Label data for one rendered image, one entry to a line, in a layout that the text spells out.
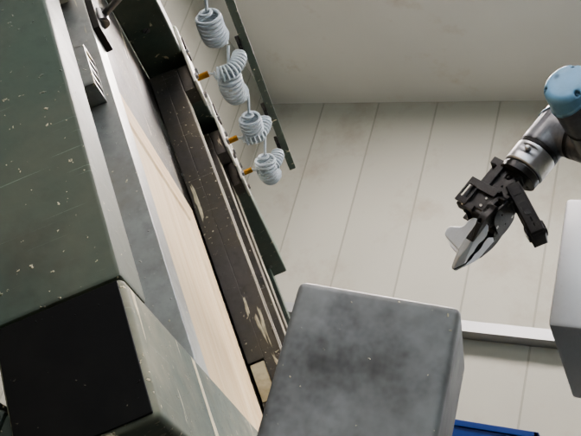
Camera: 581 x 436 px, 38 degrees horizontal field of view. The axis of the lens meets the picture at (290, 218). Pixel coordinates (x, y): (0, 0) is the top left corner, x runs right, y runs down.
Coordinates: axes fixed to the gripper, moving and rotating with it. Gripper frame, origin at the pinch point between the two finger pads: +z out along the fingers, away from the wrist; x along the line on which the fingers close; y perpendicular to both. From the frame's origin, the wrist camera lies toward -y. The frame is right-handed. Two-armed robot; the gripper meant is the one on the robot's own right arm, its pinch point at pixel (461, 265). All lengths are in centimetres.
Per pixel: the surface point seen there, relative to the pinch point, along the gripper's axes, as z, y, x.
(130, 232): 33, 7, 57
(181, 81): -5, 89, -6
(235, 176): -2, 95, -50
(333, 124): -124, 285, -301
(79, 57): 21, 27, 64
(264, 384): 36.4, 23.2, -13.6
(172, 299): 36, -3, 56
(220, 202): 13, 58, -9
